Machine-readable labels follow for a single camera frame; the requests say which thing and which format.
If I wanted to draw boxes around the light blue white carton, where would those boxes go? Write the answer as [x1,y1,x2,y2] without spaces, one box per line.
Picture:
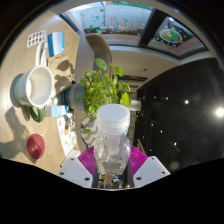
[44,104,70,118]

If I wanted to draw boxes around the white printed leaflet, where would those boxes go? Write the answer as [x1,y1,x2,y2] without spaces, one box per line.
[56,113,78,158]

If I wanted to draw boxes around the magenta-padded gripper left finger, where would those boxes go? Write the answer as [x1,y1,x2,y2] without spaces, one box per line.
[56,145,100,189]

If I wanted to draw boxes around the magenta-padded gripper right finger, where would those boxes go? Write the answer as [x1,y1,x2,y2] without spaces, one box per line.
[125,145,171,189]

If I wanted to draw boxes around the green potted plant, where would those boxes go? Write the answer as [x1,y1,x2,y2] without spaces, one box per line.
[61,58,133,134]

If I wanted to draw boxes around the pill blister pack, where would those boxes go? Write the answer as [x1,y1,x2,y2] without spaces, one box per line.
[26,29,48,49]

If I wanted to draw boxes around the clear plastic bottle white cap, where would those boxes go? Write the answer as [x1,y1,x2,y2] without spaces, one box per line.
[93,103,132,178]

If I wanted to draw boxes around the group of ceiling lights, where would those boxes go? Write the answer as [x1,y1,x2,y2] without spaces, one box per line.
[146,96,224,168]

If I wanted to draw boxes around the flat round red coaster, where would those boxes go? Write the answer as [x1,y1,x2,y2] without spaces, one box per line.
[26,133,46,160]

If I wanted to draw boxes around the white mug green handle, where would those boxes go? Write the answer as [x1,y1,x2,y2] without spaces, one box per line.
[9,64,55,123]

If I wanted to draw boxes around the white sachet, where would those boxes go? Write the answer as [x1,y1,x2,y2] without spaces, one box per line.
[34,41,48,68]

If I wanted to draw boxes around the window with painted decals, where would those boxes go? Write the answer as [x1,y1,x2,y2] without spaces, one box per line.
[59,1,209,59]

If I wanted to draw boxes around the flat blue white box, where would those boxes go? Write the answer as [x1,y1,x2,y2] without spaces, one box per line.
[47,31,66,58]

